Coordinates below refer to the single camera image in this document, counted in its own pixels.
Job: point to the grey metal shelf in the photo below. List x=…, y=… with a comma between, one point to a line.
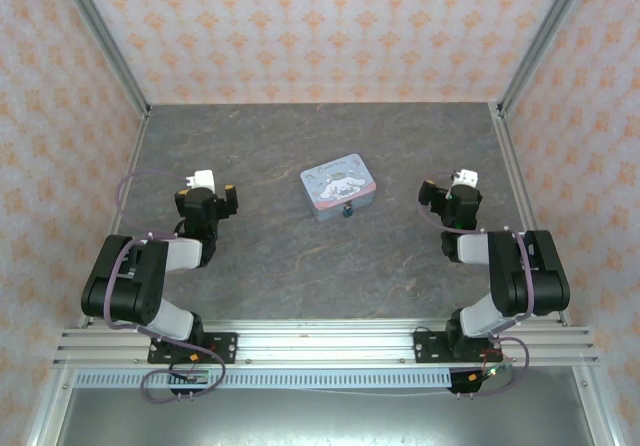
x=320, y=418

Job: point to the small dark padlock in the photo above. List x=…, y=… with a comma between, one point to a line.
x=347, y=211

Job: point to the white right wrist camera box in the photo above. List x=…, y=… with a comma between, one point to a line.
x=467, y=177

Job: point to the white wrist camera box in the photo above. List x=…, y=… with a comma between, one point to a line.
x=202, y=178
x=467, y=177

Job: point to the cartoon printed tin box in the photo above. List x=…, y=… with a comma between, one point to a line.
x=335, y=181

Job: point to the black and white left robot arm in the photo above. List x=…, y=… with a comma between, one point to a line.
x=125, y=286

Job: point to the aluminium side rail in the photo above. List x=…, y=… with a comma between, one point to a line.
x=131, y=166
x=512, y=166

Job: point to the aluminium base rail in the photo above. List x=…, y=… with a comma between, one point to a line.
x=325, y=341

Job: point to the aluminium frame post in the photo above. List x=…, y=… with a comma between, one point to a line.
x=547, y=41
x=102, y=41

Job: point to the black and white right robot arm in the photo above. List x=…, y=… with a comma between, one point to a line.
x=510, y=276

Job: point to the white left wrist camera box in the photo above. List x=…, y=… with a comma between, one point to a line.
x=202, y=178

